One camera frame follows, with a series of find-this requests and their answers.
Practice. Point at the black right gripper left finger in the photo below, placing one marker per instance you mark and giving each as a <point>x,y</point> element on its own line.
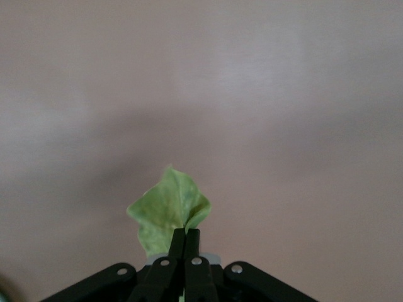
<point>163,280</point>

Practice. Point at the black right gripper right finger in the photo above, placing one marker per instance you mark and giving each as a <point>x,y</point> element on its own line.
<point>198,280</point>

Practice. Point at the green lettuce leaf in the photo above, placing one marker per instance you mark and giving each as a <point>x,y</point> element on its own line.
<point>170,207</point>

